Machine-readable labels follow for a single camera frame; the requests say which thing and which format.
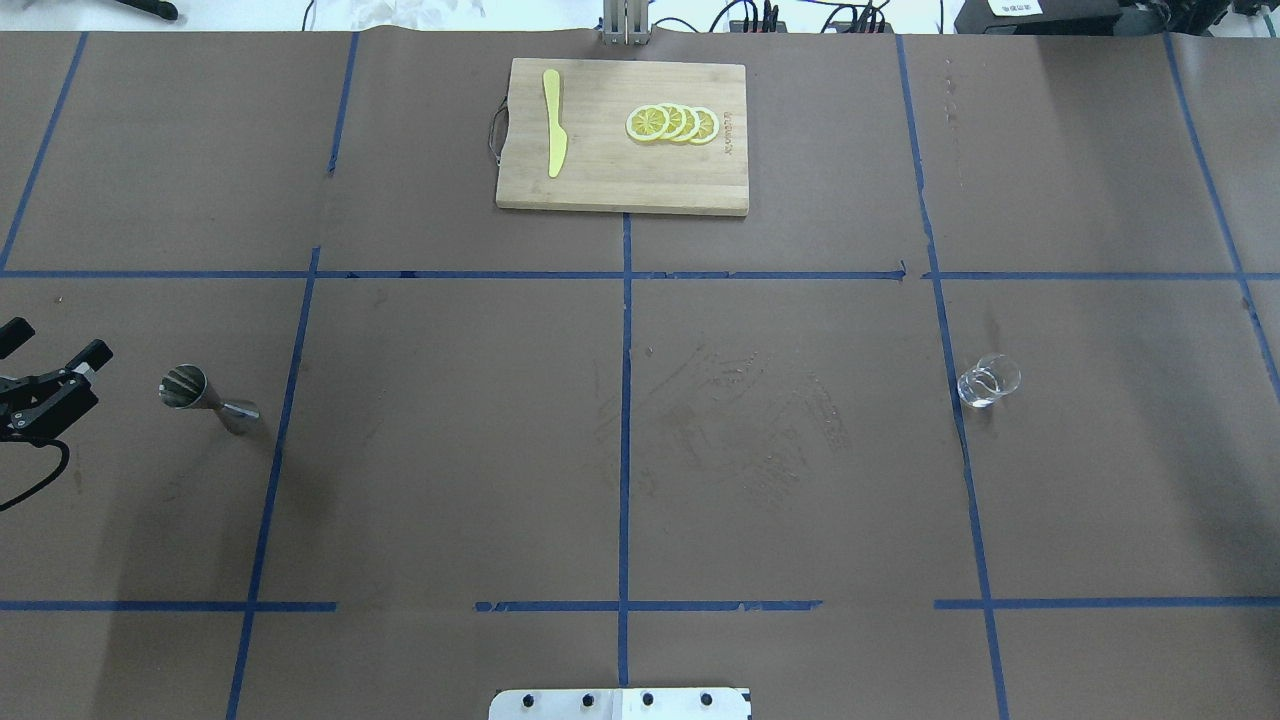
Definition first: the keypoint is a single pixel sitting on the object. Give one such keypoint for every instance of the clear glass cup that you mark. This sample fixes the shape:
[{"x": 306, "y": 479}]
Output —
[{"x": 993, "y": 377}]

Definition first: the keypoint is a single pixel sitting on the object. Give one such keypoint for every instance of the back lemon slice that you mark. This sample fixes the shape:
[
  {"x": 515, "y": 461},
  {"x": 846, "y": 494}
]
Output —
[{"x": 707, "y": 128}]

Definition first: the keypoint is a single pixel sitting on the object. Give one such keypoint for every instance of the front lemon slice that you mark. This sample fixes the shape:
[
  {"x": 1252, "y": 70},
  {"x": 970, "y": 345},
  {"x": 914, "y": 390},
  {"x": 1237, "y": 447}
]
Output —
[{"x": 648, "y": 123}]

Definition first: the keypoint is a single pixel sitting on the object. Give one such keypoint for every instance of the bamboo cutting board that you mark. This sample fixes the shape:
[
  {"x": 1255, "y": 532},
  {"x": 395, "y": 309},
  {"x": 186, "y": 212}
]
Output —
[{"x": 607, "y": 171}]

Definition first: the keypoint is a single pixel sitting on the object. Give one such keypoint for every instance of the lemon slice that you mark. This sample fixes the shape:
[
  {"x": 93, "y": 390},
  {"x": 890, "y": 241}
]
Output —
[
  {"x": 692, "y": 117},
  {"x": 678, "y": 121},
  {"x": 707, "y": 128},
  {"x": 648, "y": 123}
]

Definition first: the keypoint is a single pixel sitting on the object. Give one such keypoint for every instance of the aluminium frame post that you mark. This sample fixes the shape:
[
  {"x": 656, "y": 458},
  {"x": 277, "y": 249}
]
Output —
[{"x": 625, "y": 22}]

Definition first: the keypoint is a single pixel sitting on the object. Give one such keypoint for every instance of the black tripod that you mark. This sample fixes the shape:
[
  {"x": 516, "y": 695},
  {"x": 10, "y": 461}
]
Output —
[{"x": 161, "y": 9}]

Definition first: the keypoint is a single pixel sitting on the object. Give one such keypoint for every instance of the steel jigger measuring cup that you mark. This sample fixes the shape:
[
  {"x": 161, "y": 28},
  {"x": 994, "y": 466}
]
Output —
[{"x": 187, "y": 387}]

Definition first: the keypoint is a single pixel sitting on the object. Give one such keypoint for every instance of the black power strip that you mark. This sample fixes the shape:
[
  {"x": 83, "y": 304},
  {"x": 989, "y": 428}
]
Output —
[{"x": 841, "y": 25}]

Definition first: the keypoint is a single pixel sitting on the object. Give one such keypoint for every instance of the black huawei monitor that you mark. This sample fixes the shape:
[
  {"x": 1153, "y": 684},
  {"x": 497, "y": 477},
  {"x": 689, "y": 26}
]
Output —
[{"x": 1039, "y": 18}]

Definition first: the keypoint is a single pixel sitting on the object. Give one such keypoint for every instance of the yellow plastic knife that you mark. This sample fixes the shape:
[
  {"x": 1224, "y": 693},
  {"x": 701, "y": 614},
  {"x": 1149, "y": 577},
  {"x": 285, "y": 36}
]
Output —
[{"x": 552, "y": 84}]

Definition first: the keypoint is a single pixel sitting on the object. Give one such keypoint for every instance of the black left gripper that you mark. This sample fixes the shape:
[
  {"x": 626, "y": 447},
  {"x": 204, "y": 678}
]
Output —
[{"x": 48, "y": 397}]

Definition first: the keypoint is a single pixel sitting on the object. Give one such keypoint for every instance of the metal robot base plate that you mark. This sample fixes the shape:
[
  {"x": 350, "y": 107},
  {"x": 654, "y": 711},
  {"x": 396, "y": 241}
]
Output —
[{"x": 623, "y": 703}]

